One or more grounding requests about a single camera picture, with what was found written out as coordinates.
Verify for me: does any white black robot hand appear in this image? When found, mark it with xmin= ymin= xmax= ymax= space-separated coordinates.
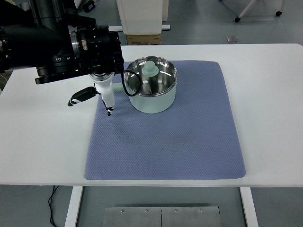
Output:
xmin=67 ymin=72 xmax=115 ymax=116

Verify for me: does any green pot with handle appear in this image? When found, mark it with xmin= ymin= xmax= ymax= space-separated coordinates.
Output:
xmin=124 ymin=56 xmax=178 ymax=114

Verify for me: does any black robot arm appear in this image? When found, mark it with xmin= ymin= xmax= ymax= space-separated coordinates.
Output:
xmin=0 ymin=0 xmax=125 ymax=84

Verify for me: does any cardboard box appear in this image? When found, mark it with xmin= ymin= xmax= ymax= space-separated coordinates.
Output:
xmin=126 ymin=34 xmax=161 ymax=45

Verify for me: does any black equipment on floor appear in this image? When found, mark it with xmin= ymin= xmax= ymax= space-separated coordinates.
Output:
xmin=81 ymin=0 xmax=95 ymax=13

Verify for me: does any blue textured mat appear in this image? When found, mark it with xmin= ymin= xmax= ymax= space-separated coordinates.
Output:
xmin=85 ymin=61 xmax=246 ymax=180

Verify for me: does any silver floor socket cover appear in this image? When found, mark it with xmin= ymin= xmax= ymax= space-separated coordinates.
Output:
xmin=226 ymin=35 xmax=240 ymax=44

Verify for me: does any metal floor plate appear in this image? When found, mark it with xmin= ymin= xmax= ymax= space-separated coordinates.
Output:
xmin=103 ymin=206 xmax=221 ymax=227

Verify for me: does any white cabinet pedestal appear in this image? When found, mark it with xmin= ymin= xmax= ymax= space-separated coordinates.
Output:
xmin=109 ymin=0 xmax=170 ymax=35

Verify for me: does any black floor cable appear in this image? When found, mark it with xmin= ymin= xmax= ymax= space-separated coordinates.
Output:
xmin=48 ymin=186 xmax=60 ymax=227

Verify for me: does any white table frame leg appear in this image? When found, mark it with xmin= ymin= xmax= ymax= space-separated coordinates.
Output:
xmin=64 ymin=186 xmax=84 ymax=227

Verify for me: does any wheeled white cart frame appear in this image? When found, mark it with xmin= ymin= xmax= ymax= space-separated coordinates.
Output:
xmin=219 ymin=0 xmax=286 ymax=23

